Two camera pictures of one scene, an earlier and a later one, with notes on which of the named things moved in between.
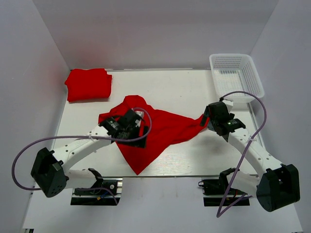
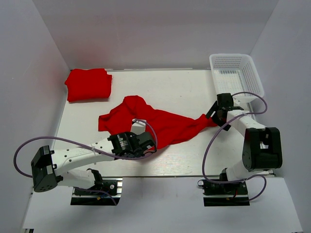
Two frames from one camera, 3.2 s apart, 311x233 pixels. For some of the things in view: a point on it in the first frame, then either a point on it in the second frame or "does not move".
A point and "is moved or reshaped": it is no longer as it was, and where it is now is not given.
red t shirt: [163, 128] is moved or reshaped
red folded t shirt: [91, 83] does not move
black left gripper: [140, 136] → [145, 141]
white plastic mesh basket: [233, 72] does not move
